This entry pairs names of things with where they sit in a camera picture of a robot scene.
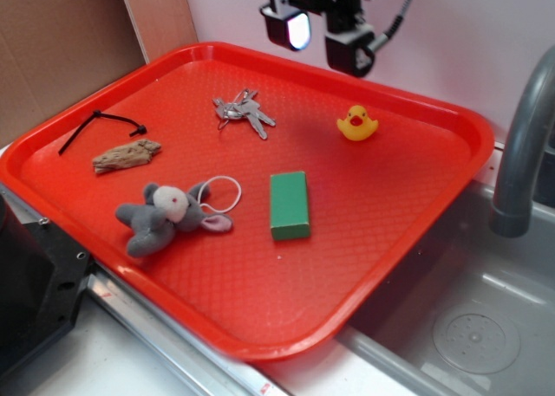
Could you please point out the green rectangular block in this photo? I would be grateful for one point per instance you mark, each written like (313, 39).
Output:
(290, 218)

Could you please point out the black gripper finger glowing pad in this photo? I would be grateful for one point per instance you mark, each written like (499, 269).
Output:
(348, 52)
(290, 31)

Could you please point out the red plastic tray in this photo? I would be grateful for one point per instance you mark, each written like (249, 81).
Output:
(244, 293)

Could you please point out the aluminium rail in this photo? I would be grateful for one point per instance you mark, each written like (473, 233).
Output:
(120, 345)

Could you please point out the bunch of silver keys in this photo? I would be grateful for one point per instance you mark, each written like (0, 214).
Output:
(243, 107)

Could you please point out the brown wood piece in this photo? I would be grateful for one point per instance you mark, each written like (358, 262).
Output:
(137, 153)

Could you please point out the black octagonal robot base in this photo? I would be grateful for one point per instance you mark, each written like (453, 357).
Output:
(44, 272)

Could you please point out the grey sink faucet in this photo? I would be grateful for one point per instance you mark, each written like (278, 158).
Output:
(526, 171)

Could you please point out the grey sink basin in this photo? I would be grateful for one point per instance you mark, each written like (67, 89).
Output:
(465, 312)

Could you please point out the brown cardboard panel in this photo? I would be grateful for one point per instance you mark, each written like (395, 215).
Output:
(57, 52)

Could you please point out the yellow rubber duck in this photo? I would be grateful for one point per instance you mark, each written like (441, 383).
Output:
(357, 125)

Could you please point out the grey plush bunny keychain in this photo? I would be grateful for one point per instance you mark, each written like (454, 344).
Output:
(168, 210)

